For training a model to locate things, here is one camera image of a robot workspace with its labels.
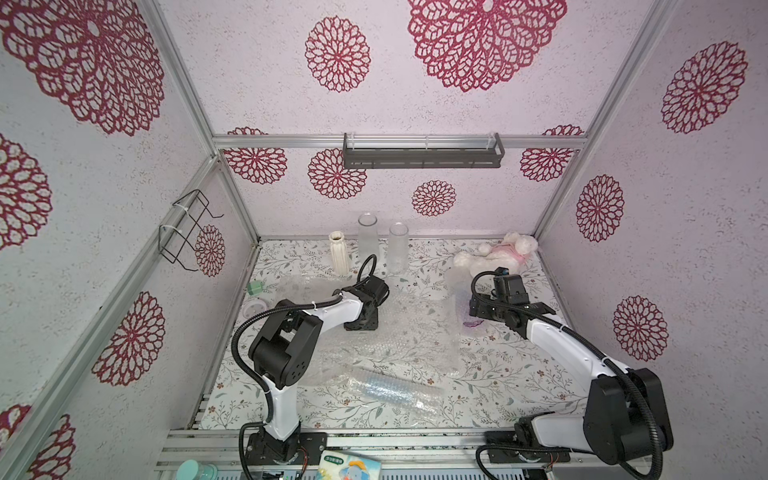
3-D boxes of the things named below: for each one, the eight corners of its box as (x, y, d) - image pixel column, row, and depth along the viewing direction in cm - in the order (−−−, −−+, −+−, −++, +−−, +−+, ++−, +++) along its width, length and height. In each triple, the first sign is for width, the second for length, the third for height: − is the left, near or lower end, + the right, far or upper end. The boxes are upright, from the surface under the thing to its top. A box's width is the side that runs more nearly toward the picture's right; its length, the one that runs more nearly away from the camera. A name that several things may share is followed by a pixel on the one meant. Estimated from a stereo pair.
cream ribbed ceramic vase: (334, 276, 110) (327, 245, 97) (336, 261, 114) (330, 230, 102) (348, 276, 110) (343, 245, 97) (349, 261, 114) (345, 230, 102)
